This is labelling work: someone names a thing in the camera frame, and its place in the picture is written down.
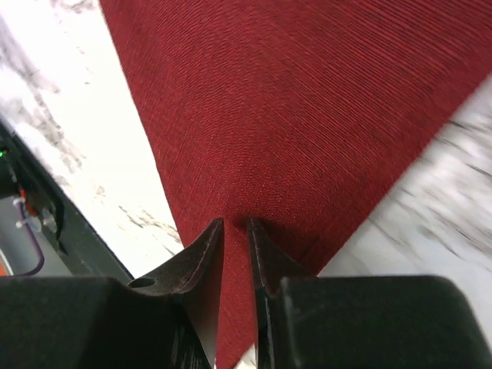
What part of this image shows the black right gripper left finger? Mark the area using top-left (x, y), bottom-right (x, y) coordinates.
top-left (1, 218), bottom-right (224, 368)

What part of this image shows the dark red cloth napkin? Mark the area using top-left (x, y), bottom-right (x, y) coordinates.
top-left (101, 1), bottom-right (491, 368)

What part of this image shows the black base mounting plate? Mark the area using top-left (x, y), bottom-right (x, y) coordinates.
top-left (1, 119), bottom-right (132, 283)

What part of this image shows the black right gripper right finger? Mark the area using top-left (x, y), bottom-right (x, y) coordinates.
top-left (248, 218), bottom-right (488, 368)

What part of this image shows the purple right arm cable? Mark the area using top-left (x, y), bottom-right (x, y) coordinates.
top-left (11, 195), bottom-right (45, 277)

